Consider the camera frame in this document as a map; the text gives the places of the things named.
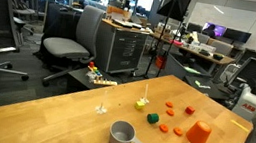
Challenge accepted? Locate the red bucket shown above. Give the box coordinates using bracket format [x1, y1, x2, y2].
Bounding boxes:
[154, 54, 168, 71]

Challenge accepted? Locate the black computer monitor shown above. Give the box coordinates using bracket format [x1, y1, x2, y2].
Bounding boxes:
[222, 27, 253, 46]

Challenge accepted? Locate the white plastic post stand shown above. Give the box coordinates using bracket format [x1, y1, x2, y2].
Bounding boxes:
[94, 89, 111, 116]
[139, 83, 153, 106]

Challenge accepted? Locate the black softbox light stand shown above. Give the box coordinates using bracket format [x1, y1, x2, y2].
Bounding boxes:
[141, 0, 195, 84]

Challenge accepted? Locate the green block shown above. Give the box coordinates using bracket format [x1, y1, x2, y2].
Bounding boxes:
[145, 112, 161, 126]

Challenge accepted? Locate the grey padded office chair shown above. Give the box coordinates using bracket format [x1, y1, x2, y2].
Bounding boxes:
[36, 0, 108, 95]

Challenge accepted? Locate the white ABB robot base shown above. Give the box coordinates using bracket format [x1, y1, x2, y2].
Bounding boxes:
[229, 82, 256, 123]

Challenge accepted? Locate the grey measuring cup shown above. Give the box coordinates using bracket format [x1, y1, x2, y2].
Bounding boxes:
[107, 119, 163, 143]

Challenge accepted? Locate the lit purple monitor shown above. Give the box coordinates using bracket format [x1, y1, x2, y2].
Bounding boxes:
[201, 20, 229, 41]

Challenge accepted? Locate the yellow tape strip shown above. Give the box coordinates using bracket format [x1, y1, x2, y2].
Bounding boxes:
[228, 118, 252, 134]

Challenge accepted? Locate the red cube block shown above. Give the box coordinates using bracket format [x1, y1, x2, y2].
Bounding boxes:
[184, 105, 197, 116]

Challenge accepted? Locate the small black side table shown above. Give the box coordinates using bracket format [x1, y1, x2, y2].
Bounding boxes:
[65, 64, 124, 101]

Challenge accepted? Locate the colourful wooden toy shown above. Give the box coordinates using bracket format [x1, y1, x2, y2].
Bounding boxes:
[84, 60, 122, 89]

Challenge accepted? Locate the yellow block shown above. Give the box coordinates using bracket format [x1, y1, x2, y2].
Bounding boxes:
[134, 100, 147, 112]

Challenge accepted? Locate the grey drawer cabinet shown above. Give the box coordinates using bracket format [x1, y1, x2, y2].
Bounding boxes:
[91, 18, 153, 80]

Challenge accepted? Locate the cluttered wooden desk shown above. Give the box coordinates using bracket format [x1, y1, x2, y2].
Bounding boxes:
[145, 29, 239, 78]

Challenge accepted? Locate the orange disc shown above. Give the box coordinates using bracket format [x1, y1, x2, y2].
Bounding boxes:
[158, 123, 171, 135]
[164, 100, 175, 109]
[171, 125, 185, 138]
[165, 107, 176, 117]

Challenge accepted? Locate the orange plastic cup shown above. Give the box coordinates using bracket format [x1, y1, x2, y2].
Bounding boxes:
[184, 118, 214, 143]

